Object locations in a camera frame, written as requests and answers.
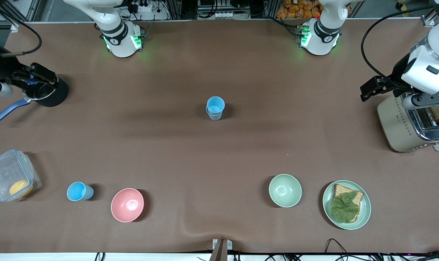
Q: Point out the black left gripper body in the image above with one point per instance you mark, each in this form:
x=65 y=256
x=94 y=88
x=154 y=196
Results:
x=398 y=74

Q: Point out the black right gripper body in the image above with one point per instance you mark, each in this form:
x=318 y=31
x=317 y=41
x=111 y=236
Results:
x=3 y=69

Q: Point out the pale blue plastic cup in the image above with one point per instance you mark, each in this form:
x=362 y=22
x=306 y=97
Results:
x=215 y=118

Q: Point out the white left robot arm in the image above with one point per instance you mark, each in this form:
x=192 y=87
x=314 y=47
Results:
x=431 y=61

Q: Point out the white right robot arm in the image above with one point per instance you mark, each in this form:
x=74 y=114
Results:
x=114 y=29

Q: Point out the glass lid blue knob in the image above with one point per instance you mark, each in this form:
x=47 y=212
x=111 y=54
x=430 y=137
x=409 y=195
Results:
x=38 y=92

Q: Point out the beige chrome toaster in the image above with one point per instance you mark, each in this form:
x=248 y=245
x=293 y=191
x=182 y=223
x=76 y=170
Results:
x=393 y=123

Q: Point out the toasted brown bread slice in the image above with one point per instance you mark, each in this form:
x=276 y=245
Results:
x=438 y=113

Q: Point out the clear plastic food container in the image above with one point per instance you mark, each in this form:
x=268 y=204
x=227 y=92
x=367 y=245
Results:
x=7 y=170

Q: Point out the yellow orange fruit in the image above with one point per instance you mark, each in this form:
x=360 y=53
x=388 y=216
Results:
x=19 y=188

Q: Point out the orange snack packets heap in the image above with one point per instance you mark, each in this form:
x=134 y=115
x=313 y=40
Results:
x=299 y=9

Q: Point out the pale green plate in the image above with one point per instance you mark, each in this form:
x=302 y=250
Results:
x=366 y=210

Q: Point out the green lettuce leaf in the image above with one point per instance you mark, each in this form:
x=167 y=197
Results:
x=344 y=207

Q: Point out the white power strip with plugs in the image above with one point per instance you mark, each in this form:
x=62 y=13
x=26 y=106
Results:
x=143 y=7

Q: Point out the pale green bowl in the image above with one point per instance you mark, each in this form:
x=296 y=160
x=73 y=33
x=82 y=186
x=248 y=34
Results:
x=285 y=190

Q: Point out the pink bowl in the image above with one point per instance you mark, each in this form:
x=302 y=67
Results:
x=127 y=204

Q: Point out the small white power strip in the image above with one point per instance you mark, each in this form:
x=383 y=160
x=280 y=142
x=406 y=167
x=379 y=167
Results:
x=224 y=15

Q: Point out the metal table clamp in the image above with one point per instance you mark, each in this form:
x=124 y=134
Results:
x=222 y=250

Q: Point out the aluminium frame profile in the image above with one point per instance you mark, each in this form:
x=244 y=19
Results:
x=427 y=20

